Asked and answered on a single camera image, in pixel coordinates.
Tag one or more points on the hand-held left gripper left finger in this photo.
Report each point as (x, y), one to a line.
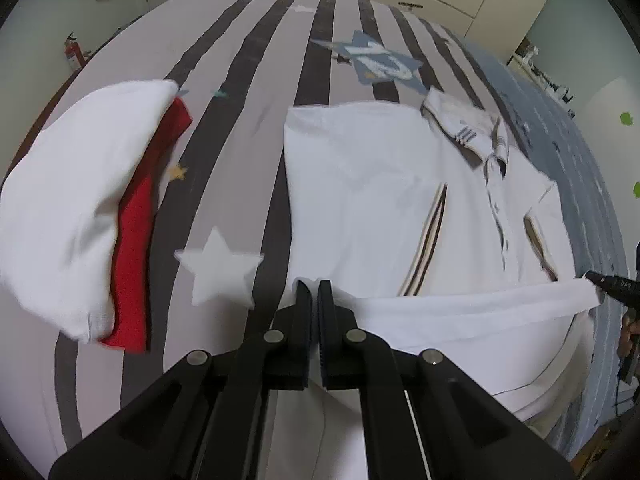
(302, 310)

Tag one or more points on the folded white garment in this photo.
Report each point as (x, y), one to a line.
(65, 200)

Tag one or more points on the red fire extinguisher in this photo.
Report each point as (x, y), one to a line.
(75, 55)

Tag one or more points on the bed with striped star sheet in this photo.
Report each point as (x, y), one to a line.
(240, 110)

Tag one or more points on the white nightstand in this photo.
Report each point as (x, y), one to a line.
(542, 77)

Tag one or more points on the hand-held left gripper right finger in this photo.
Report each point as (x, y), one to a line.
(327, 310)

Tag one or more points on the white headboard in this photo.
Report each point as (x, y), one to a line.
(605, 125)

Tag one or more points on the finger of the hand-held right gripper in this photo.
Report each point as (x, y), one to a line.
(617, 287)

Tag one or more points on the white polo shirt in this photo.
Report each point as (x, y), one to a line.
(375, 185)

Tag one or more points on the folded red garment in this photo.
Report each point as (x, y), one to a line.
(135, 240)

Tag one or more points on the small white fan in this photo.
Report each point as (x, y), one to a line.
(530, 52)

